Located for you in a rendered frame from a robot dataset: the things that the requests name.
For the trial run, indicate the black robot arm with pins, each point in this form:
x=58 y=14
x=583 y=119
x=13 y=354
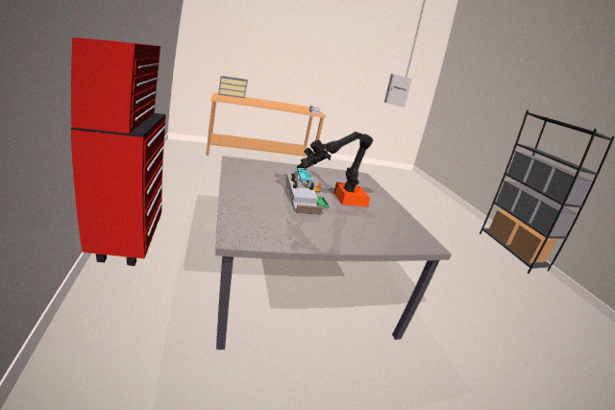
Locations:
x=365 y=141

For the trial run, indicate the small trolley with teal deck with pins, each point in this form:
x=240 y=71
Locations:
x=304 y=176

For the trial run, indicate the grey ramp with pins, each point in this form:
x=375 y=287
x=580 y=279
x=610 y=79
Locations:
x=304 y=200

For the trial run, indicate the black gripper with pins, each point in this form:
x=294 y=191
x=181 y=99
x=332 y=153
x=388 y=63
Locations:
x=306 y=162

